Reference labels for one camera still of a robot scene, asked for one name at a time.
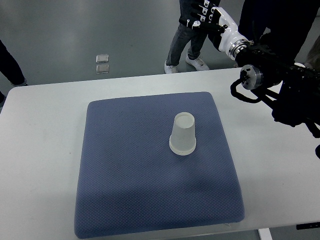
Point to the dark-clothed person at left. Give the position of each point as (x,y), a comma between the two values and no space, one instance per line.
(10,68)

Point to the black table control panel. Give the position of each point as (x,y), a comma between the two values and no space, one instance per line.
(306,226)

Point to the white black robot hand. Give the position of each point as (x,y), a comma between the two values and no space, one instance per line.
(206,16)

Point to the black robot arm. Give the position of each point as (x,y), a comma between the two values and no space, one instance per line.
(291,91)

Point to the person in dark clothes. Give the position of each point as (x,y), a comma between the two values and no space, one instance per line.
(282,24)

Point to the metal floor plate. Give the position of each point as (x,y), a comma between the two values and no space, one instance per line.
(102,58)
(102,68)

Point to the white paper cup on mat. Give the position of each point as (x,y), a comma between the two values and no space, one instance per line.
(182,152)

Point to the white paper cup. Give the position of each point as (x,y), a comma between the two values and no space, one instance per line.
(183,132)
(182,152)

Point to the upper metal floor plate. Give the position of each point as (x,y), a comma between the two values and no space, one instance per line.
(102,58)

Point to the blue quilted cushion mat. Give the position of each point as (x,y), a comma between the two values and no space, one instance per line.
(129,179)

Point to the lower metal floor plate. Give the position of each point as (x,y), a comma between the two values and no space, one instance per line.
(102,68)

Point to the white table leg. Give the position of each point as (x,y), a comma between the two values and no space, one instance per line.
(264,234)

